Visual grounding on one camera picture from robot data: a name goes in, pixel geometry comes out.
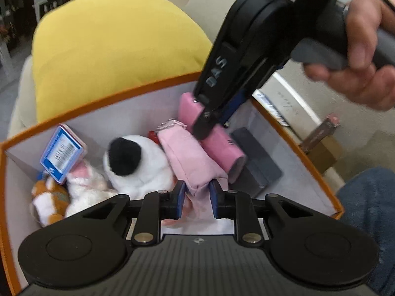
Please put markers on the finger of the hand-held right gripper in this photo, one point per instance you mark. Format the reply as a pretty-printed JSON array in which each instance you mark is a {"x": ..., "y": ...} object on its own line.
[
  {"x": 205, "y": 120},
  {"x": 233, "y": 108}
]

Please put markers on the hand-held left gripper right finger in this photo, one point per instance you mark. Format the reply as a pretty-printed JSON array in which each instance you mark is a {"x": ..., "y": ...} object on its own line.
[{"x": 215, "y": 199}]

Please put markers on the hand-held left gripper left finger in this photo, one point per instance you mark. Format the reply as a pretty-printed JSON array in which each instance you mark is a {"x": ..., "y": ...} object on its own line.
[{"x": 179, "y": 200}]

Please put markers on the pink cylinder case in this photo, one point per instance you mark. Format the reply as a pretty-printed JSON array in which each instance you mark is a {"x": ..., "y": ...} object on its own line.
[{"x": 222, "y": 148}]

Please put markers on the pink pouch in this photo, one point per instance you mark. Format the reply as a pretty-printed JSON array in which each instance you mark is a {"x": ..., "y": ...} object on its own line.
[{"x": 185, "y": 157}]

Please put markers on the orange storage box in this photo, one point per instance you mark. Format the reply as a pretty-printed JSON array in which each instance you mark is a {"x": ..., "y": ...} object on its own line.
[{"x": 135, "y": 114}]

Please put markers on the brown white plush toy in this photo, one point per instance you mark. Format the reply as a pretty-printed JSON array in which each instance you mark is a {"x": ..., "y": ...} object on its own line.
[{"x": 46, "y": 199}]

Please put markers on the person's right hand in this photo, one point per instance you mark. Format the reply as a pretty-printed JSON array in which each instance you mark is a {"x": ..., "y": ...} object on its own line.
[{"x": 361, "y": 37}]

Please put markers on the pale pink cloth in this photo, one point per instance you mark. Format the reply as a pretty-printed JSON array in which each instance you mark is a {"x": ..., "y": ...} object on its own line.
[{"x": 197, "y": 219}]

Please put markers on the blue edged paper sheet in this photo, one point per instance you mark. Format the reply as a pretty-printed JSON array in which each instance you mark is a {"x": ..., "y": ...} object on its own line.
[{"x": 271, "y": 108}]

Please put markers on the black white plush toy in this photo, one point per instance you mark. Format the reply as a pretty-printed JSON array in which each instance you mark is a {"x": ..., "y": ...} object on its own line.
[{"x": 148, "y": 168}]

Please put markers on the small red item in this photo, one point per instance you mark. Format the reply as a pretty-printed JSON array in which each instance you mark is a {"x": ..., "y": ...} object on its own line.
[{"x": 153, "y": 136}]

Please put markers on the grey box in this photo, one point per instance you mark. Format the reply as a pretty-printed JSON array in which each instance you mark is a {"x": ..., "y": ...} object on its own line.
[{"x": 256, "y": 160}]

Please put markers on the beige sofa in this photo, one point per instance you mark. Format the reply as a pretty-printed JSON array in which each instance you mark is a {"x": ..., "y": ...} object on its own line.
[{"x": 203, "y": 6}]

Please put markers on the white pink plush toy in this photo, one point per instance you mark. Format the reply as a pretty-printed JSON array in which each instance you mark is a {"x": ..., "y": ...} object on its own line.
[{"x": 89, "y": 188}]

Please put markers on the pink brown small box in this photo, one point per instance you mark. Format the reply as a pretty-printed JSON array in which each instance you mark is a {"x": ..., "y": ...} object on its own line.
[{"x": 321, "y": 131}]

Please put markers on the cardboard box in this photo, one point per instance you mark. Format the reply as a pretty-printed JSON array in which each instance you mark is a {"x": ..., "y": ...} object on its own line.
[{"x": 327, "y": 155}]

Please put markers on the blue card box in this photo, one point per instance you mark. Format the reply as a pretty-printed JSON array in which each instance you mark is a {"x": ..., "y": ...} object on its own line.
[{"x": 61, "y": 154}]

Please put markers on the yellow pillow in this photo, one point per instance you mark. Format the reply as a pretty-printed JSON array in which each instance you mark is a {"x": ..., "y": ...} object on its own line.
[{"x": 108, "y": 37}]

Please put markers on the person's blue jeans leg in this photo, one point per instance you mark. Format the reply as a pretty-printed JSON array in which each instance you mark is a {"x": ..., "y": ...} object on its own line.
[{"x": 370, "y": 209}]

